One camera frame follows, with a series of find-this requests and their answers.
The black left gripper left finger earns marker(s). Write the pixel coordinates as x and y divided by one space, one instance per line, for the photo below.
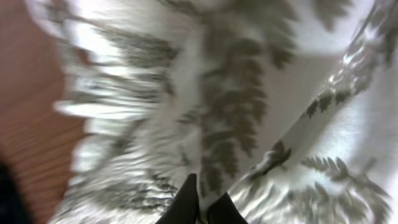
184 208

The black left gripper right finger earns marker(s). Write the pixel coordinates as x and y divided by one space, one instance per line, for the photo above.
223 211

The white fern print garment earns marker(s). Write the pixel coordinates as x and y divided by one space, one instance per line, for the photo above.
287 107

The folded black and coral garment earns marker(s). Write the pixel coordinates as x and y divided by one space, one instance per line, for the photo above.
13 210

